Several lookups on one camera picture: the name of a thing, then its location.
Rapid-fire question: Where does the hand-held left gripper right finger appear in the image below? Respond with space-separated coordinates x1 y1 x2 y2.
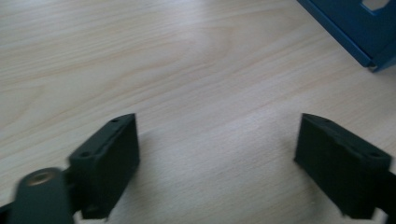
293 113 393 220

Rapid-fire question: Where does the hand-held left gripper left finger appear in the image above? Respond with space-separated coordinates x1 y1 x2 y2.
68 113 141 220

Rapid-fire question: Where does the blue plastic crate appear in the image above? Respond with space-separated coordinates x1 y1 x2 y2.
296 0 396 73

